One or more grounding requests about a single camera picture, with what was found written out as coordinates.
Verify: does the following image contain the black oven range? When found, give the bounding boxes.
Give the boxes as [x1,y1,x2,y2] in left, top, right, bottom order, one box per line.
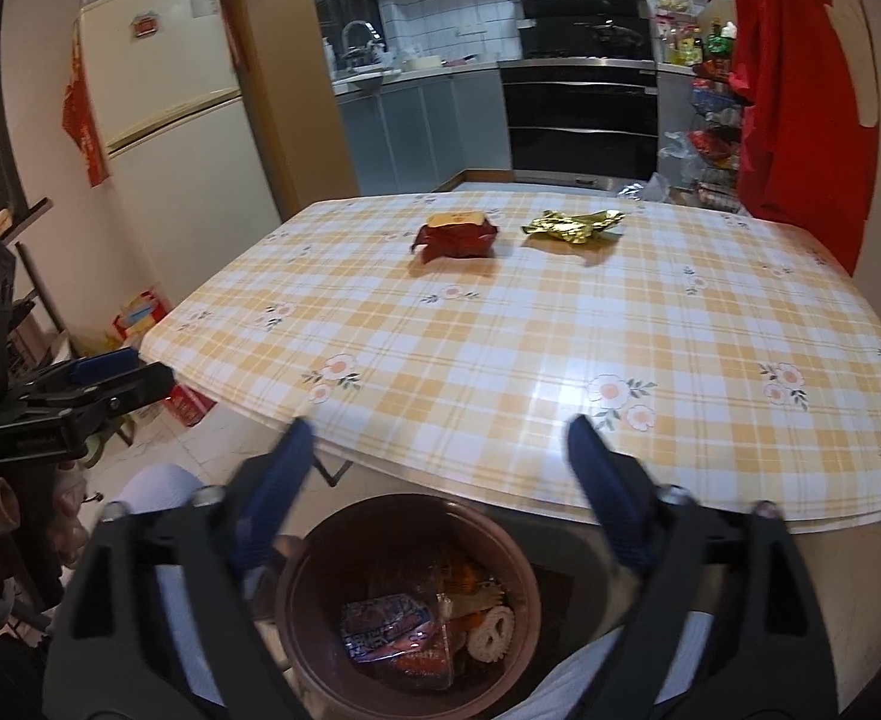
[499,57,660,184]

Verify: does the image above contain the dark red snack bag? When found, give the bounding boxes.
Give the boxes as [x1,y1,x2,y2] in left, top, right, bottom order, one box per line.
[411,211,499,263]

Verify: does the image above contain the yellow plaid tablecloth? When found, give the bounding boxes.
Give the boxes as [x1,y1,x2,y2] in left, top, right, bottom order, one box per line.
[141,192,881,532]

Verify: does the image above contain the red apron hanging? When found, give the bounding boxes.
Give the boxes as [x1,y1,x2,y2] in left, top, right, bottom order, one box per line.
[730,0,880,271]

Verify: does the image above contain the chrome kitchen faucet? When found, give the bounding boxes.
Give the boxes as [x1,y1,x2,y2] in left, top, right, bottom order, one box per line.
[341,20,385,70]

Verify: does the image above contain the gold foil wrapper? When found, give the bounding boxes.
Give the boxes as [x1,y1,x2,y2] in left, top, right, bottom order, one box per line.
[522,210,626,245]

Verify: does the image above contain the cream white refrigerator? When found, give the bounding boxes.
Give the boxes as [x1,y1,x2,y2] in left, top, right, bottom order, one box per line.
[79,0,280,302]

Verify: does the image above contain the red hanging decoration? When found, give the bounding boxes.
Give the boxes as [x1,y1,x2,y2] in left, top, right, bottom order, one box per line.
[61,23,109,187]

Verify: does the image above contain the clear plastic wrapper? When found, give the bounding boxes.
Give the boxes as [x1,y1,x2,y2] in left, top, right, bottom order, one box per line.
[431,592,457,688]

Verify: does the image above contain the brown trash bin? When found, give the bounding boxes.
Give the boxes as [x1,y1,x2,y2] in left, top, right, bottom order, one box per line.
[276,494,541,718]

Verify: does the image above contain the red box on floor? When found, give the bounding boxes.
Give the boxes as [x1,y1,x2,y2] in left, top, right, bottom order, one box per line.
[164,383,216,427]

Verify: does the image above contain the person left hand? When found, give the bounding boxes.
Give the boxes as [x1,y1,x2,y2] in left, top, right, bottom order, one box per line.
[0,463,89,582]

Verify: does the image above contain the grey lower kitchen cabinets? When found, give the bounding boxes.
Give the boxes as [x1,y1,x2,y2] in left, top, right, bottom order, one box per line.
[336,64,514,195]

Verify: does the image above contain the wire storage rack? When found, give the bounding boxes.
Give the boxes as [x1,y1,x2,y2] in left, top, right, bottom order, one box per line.
[687,60,745,213]

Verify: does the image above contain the black range hood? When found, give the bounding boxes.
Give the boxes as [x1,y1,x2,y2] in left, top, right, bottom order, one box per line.
[512,0,654,62]

